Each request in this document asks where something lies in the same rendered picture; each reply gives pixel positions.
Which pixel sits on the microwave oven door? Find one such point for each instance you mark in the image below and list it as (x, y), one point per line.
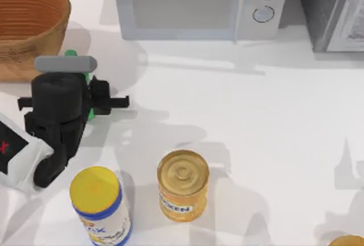
(182, 2)

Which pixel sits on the orange round object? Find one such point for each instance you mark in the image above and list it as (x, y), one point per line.
(348, 241)

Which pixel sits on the grey cabinet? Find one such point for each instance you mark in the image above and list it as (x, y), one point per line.
(318, 7)

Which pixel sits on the brown woven basket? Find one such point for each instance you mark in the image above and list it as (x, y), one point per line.
(27, 15)

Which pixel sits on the golden yellow can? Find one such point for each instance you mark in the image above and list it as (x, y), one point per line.
(183, 183)

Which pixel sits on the white can with yellow lid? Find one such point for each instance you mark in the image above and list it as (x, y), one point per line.
(98, 203)

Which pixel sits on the pale microwave oven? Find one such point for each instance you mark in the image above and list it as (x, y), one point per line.
(264, 31)

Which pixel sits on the green bottle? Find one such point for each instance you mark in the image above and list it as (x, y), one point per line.
(91, 115)

